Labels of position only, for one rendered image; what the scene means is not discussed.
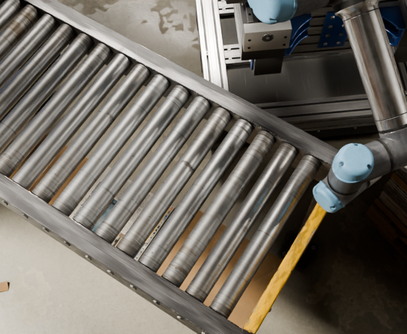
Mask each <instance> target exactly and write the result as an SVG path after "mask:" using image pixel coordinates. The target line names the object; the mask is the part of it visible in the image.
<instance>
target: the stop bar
mask: <svg viewBox="0 0 407 334"><path fill-rule="evenodd" d="M326 213H327V211H326V210H324V209H323V208H322V207H321V206H320V205H319V204H318V203H317V204H316V206H315V207H314V209H313V211H312V212H311V214H310V216H309V217H308V219H307V221H306V222H305V224H304V226H303V227H302V229H301V231H300V233H299V234H298V236H297V237H296V240H295V241H294V243H293V244H292V246H291V247H290V250H289V251H288V253H287V254H286V256H285V257H284V260H283V261H282V263H281V265H280V266H279V268H278V270H277V271H276V273H275V275H274V276H273V278H272V280H271V281H270V283H269V285H268V286H267V288H266V290H265V291H264V293H263V295H262V296H261V298H260V300H259V302H258V303H257V305H256V306H255V308H254V310H253V312H252V313H251V315H250V316H249V318H248V320H247V322H246V323H245V325H244V326H243V331H244V332H245V333H247V334H256V333H257V331H258V330H259V327H260V326H261V324H262V322H263V321H264V319H265V317H266V315H267V314H268V312H270V311H271V310H272V308H271V307H272V305H273V303H274V302H275V300H276V298H277V297H278V295H279V293H280V292H281V290H282V288H283V287H284V285H285V283H286V281H287V279H288V278H289V276H290V275H291V273H292V271H293V269H294V268H295V266H296V264H297V263H298V261H299V259H300V257H301V256H302V254H303V252H304V251H305V249H306V247H307V245H308V244H309V242H310V241H311V239H312V237H313V235H314V233H315V232H316V230H317V228H318V227H319V225H320V223H321V221H322V220H323V218H324V217H325V214H326Z"/></svg>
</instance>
